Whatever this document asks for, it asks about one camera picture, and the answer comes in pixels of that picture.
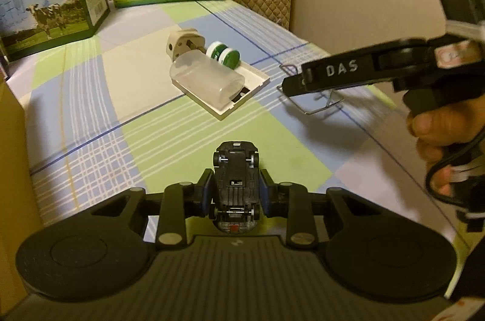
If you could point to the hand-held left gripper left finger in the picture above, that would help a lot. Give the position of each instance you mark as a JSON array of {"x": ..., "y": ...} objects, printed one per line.
[{"x": 207, "y": 192}]

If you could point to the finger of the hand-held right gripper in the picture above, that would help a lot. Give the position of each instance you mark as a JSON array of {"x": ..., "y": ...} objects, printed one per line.
[{"x": 293, "y": 86}]

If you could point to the person's right hand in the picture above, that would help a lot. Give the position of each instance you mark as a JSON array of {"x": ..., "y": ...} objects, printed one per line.
[{"x": 435, "y": 131}]

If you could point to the brown cardboard box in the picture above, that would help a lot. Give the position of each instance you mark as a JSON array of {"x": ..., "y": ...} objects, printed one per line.
[{"x": 15, "y": 173}]

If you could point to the black toy car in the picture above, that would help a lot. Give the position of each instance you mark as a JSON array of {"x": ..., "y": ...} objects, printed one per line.
[{"x": 235, "y": 184}]

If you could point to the white plug adapter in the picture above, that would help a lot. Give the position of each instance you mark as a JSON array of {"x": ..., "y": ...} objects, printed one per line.
[{"x": 183, "y": 40}]

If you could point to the green and white spool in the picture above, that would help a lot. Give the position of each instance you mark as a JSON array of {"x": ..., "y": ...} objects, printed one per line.
[{"x": 227, "y": 57}]

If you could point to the white shallow tray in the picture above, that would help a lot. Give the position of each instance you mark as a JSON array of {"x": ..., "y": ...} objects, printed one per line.
[{"x": 254, "y": 78}]

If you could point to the clear plastic container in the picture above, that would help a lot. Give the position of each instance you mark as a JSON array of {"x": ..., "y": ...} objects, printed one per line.
[{"x": 204, "y": 82}]

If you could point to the plaid tablecloth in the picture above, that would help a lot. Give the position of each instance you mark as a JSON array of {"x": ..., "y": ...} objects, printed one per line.
[{"x": 132, "y": 116}]

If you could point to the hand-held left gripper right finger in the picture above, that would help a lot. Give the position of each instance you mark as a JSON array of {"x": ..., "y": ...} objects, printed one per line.
[{"x": 266, "y": 192}]

